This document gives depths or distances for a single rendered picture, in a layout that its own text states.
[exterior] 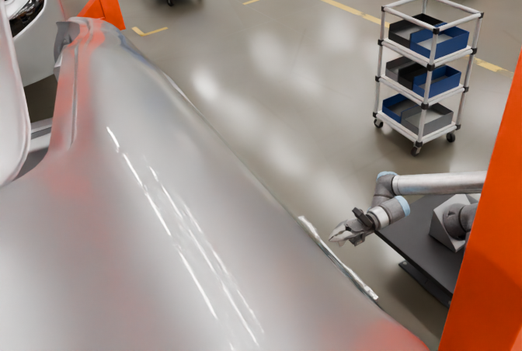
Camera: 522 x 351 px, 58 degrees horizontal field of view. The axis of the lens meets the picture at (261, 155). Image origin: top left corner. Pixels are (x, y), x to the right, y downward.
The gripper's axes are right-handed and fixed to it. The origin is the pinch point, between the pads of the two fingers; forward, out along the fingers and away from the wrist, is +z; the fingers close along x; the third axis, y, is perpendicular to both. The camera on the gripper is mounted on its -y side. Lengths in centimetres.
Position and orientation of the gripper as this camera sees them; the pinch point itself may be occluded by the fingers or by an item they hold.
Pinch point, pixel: (332, 238)
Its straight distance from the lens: 187.3
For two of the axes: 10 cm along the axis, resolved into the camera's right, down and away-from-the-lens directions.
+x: -4.8, -5.1, 7.1
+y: 0.9, 7.8, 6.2
